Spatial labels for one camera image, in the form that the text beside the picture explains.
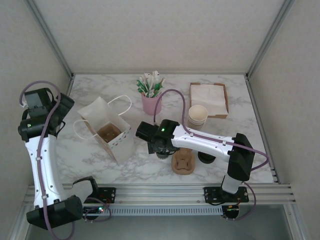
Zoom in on cartoon animal print paper bag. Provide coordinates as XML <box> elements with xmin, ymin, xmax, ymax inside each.
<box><xmin>73</xmin><ymin>94</ymin><xmax>135</xmax><ymax>166</ymax></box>

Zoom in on coffee cup with black lid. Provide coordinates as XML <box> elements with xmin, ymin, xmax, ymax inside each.
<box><xmin>197</xmin><ymin>151</ymin><xmax>216</xmax><ymax>165</ymax></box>

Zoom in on brown pulp cup carrier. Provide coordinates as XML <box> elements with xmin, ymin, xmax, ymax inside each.
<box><xmin>96</xmin><ymin>124</ymin><xmax>121</xmax><ymax>144</ymax></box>
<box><xmin>171</xmin><ymin>147</ymin><xmax>196</xmax><ymax>176</ymax></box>

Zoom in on pink plastic cup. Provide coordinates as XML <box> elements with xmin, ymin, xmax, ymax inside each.
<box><xmin>141</xmin><ymin>92</ymin><xmax>163</xmax><ymax>116</ymax></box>

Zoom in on green stopper stick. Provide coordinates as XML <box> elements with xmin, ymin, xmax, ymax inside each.
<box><xmin>152</xmin><ymin>82</ymin><xmax>165</xmax><ymax>98</ymax></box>
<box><xmin>136</xmin><ymin>79</ymin><xmax>146</xmax><ymax>95</ymax></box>

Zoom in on white wrapped straw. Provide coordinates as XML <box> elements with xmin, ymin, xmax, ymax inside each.
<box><xmin>151</xmin><ymin>70</ymin><xmax>161</xmax><ymax>91</ymax></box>
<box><xmin>142</xmin><ymin>72</ymin><xmax>153</xmax><ymax>96</ymax></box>

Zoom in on white paper napkin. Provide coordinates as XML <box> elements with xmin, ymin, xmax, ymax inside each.
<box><xmin>190</xmin><ymin>83</ymin><xmax>230</xmax><ymax>116</ymax></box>

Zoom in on kraft cardboard napkin tray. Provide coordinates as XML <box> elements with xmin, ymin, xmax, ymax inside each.
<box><xmin>188</xmin><ymin>82</ymin><xmax>230</xmax><ymax>120</ymax></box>

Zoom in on aluminium table side rail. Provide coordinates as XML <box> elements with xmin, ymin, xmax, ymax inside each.
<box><xmin>245</xmin><ymin>77</ymin><xmax>280</xmax><ymax>184</ymax></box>
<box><xmin>63</xmin><ymin>74</ymin><xmax>76</xmax><ymax>101</ymax></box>

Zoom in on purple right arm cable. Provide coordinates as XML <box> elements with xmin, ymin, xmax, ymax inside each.
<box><xmin>152</xmin><ymin>89</ymin><xmax>271</xmax><ymax>173</ymax></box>

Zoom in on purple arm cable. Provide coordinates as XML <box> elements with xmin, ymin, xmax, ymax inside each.
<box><xmin>152</xmin><ymin>89</ymin><xmax>271</xmax><ymax>173</ymax></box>
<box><xmin>19</xmin><ymin>80</ymin><xmax>76</xmax><ymax>240</ymax></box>

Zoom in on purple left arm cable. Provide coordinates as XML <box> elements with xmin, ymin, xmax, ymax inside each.
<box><xmin>19</xmin><ymin>80</ymin><xmax>76</xmax><ymax>240</ymax></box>

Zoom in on aluminium frame rail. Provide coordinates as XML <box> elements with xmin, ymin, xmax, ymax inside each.
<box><xmin>23</xmin><ymin>183</ymin><xmax>297</xmax><ymax>209</ymax></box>

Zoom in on aluminium frame post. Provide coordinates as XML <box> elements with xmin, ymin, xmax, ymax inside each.
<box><xmin>245</xmin><ymin>0</ymin><xmax>297</xmax><ymax>80</ymax></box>
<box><xmin>26</xmin><ymin>0</ymin><xmax>75</xmax><ymax>79</ymax></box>

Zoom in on grey slotted cable duct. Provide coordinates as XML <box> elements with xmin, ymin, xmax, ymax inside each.
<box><xmin>82</xmin><ymin>206</ymin><xmax>224</xmax><ymax>216</ymax></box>

